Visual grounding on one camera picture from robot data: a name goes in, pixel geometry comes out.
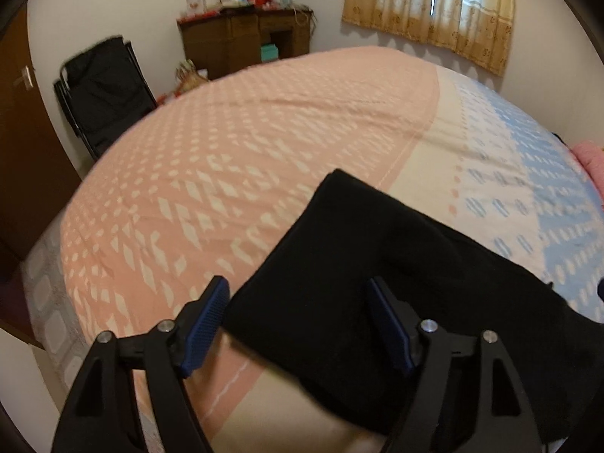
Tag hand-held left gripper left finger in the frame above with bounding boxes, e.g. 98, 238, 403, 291
51, 275, 231, 453

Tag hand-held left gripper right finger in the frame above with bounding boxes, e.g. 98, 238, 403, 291
367, 276, 550, 453

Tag black pants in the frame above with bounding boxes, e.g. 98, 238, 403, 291
221, 168, 604, 444

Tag bed with patterned sheet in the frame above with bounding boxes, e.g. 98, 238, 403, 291
21, 46, 604, 453

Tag dried flower basket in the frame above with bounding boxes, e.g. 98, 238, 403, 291
176, 59, 208, 92

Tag black folding chair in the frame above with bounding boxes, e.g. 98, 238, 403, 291
53, 35, 159, 162

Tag brown wooden door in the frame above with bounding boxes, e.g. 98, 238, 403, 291
0, 7, 83, 345

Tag pink floral pillow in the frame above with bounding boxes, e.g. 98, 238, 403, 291
569, 139, 604, 175

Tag brown wooden desk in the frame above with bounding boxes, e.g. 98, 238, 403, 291
177, 8, 313, 81

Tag beige patterned window curtain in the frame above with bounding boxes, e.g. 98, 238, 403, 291
342, 0, 516, 77

